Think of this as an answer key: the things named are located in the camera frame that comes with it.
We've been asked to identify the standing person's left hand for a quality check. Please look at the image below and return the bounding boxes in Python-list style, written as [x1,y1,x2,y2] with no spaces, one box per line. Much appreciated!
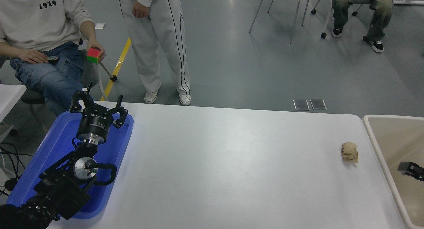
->
[132,2,150,19]

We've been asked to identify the crumpled tan paper ball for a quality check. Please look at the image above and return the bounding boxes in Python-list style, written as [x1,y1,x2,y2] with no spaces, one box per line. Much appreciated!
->
[341,142,359,163]

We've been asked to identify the standing person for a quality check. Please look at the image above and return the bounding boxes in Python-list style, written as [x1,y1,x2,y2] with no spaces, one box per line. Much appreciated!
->
[118,0,191,106]

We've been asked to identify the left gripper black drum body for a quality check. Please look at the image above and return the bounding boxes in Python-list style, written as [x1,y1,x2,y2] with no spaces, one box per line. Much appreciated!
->
[77,107,115,141]

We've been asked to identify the seated person's left hand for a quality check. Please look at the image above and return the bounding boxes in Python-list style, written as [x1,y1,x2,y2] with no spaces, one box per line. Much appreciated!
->
[87,40,107,63]

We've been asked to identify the colourful puzzle cube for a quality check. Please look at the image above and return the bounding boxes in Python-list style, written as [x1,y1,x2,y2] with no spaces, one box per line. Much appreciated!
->
[86,48,101,64]

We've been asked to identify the black cables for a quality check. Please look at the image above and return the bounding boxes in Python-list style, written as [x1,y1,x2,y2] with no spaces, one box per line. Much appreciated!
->
[0,142,33,196]

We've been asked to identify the blue plastic tray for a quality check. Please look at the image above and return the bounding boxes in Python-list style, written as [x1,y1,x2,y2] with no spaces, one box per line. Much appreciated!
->
[7,110,134,220]

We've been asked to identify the seated person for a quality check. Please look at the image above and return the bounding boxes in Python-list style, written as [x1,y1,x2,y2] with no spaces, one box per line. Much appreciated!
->
[0,0,106,116]

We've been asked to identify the seated person's right hand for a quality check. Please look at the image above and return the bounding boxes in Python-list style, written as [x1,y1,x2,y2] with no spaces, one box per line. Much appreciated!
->
[19,49,49,64]

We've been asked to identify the small white table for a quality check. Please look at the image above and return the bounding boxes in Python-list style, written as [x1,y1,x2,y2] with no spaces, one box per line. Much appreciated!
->
[0,84,27,142]

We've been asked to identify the large pale bin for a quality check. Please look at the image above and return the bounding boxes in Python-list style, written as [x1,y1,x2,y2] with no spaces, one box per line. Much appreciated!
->
[362,115,424,229]

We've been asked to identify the office chair with castors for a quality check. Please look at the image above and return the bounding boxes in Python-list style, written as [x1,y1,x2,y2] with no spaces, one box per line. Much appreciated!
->
[311,0,361,39]

